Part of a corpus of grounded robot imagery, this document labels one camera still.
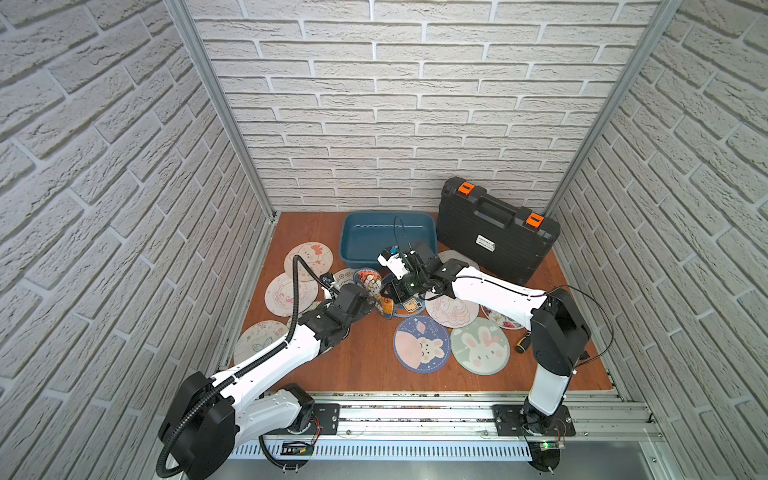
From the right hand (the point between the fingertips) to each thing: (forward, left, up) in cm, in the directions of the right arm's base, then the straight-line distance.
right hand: (386, 291), depth 84 cm
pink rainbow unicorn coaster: (+9, +36, -12) cm, 39 cm away
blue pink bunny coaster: (-11, -9, -12) cm, 19 cm away
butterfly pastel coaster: (-6, +40, -12) cm, 42 cm away
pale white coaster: (+21, -22, -13) cm, 33 cm away
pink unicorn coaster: (-1, -20, -12) cm, 23 cm away
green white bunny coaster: (-13, -27, -14) cm, 33 cm away
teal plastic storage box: (+33, +8, -13) cm, 37 cm away
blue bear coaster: (+1, -7, -13) cm, 15 cm away
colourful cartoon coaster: (+2, +5, +2) cm, 6 cm away
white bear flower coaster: (+14, +14, -11) cm, 23 cm away
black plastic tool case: (+14, -33, +6) cm, 36 cm away
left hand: (-1, +9, -2) cm, 9 cm away
